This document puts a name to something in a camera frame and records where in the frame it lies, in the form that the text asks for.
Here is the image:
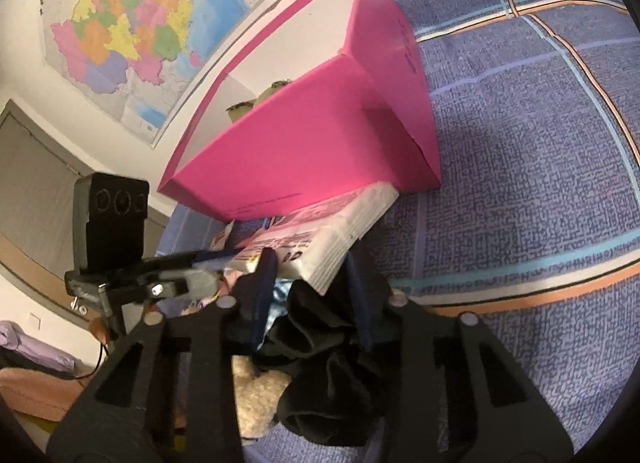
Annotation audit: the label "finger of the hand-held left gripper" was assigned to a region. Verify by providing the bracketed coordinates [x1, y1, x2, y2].
[140, 267, 222, 304]
[142, 249, 246, 271]

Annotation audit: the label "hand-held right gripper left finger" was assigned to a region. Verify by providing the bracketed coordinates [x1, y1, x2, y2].
[47, 248, 278, 463]

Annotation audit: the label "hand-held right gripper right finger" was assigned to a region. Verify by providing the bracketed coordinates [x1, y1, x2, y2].
[345, 253, 576, 463]

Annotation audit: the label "black socks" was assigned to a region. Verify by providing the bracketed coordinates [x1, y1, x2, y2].
[252, 279, 396, 448]

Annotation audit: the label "white pink tissue packet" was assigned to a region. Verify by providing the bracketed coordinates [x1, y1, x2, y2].
[232, 182, 401, 296]

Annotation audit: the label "pink cardboard box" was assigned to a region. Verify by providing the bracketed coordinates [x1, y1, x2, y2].
[157, 0, 443, 221]

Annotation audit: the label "grey door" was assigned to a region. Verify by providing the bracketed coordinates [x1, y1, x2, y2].
[0, 100, 173, 334]

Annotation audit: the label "beige fluffy socks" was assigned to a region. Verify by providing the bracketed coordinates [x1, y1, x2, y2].
[231, 355, 293, 441]

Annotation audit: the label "purple cloth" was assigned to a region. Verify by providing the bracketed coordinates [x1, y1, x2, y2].
[0, 320, 76, 374]

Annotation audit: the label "dark cloth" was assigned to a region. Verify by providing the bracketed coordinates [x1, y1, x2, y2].
[0, 343, 33, 371]

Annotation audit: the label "salmon pink cloth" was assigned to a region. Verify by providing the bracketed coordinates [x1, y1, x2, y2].
[0, 368, 96, 424]

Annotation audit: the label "blue plaid bed sheet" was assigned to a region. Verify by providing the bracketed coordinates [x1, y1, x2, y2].
[160, 0, 640, 463]

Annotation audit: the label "thin black cable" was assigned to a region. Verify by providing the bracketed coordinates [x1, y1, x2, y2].
[75, 340, 108, 381]

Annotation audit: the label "colourful wall map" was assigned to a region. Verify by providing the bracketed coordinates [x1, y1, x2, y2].
[37, 0, 361, 148]

